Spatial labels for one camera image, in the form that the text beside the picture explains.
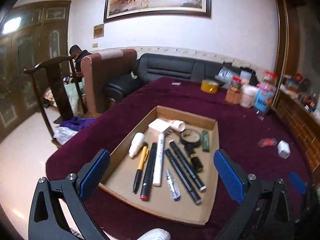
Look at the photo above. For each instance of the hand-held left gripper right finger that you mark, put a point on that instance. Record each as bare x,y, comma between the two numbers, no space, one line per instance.
228,177

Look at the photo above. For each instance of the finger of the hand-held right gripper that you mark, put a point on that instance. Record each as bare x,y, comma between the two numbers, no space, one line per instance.
296,182

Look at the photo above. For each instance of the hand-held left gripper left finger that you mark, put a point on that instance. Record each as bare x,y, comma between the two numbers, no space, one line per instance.
93,175

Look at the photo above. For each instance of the white cube charger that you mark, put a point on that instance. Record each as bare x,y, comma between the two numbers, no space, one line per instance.
283,150

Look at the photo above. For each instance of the black lipstick with gold band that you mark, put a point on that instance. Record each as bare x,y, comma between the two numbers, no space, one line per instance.
196,163

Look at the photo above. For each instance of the green lighter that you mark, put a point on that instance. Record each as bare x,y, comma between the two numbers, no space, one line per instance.
205,141

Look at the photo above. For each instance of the black marker with white cap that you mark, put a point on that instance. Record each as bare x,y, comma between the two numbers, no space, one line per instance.
187,163

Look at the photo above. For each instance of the black marker with grey cap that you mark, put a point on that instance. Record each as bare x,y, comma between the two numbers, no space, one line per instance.
182,177

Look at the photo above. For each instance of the yellow black pen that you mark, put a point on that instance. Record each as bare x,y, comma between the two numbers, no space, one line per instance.
141,162

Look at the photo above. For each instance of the black tape roll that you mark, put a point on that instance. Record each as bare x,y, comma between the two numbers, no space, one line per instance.
191,144

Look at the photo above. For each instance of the small white bottle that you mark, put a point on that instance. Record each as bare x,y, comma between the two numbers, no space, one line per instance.
136,143

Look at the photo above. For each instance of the black marker with red cap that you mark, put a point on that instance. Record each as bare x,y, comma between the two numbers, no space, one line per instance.
148,170

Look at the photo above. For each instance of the silver refill with blue tip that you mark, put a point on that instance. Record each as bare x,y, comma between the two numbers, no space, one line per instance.
172,183

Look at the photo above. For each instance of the white marker pen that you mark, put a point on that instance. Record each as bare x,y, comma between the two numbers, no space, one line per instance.
158,160

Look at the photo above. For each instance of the brown cardboard box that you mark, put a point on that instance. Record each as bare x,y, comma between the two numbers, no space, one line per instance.
162,205

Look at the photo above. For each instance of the white glue bottle red label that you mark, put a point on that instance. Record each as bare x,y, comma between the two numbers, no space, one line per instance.
178,125

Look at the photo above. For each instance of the white charger plug with prongs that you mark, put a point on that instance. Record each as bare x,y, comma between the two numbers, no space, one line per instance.
157,125

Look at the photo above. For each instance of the purple velvet tablecloth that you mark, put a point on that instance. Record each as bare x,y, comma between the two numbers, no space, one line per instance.
237,130

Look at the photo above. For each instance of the clear packet with red insert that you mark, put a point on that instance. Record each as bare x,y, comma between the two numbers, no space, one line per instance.
267,143

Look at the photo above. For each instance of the white plastic bag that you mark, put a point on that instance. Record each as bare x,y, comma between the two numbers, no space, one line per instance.
62,135

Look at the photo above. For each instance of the purple cloth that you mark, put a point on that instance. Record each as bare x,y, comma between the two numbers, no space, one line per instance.
75,123

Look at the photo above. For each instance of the wooden brick-pattern counter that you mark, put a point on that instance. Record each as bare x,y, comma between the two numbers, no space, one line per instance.
295,120

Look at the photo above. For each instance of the orange jar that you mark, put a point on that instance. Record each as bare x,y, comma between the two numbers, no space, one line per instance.
231,96

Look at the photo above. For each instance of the pale green patterned cloth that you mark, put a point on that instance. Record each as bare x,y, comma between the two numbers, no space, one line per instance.
72,96

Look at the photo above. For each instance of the white jar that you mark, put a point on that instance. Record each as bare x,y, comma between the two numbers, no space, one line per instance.
247,96

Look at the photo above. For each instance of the clear jar with blue label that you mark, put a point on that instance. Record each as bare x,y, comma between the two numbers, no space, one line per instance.
263,101

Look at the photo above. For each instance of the white textured cloth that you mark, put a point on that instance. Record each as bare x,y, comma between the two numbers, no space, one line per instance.
155,234

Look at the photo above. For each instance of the dark wooden stand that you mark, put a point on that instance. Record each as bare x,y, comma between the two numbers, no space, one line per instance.
58,90

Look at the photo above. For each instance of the yellow tape roll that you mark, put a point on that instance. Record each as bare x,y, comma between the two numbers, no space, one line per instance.
205,87

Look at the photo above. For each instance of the gold jar with red lid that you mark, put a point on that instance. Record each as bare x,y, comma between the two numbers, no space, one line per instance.
236,82

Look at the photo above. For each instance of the brown upholstered chair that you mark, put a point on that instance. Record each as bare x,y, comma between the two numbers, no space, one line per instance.
105,80

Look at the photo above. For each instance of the pile of small items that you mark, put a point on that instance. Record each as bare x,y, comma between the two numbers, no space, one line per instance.
300,85

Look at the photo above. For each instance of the clear plastic bag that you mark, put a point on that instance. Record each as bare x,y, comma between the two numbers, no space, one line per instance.
225,73

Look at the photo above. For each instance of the small metal object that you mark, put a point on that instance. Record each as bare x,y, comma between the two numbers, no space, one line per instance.
176,84

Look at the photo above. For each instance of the clear jar with red lid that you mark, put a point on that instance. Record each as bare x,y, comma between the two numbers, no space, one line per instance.
270,76

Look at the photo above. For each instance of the dark grey sofa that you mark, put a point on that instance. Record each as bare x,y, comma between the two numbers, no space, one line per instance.
170,67

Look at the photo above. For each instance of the dark wooden wardrobe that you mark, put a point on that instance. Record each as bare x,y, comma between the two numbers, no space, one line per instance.
30,55

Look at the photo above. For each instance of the wooden pillar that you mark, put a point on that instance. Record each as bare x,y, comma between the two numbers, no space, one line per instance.
287,42

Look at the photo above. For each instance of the yellow wall plaque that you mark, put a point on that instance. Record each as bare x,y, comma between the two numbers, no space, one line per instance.
98,31

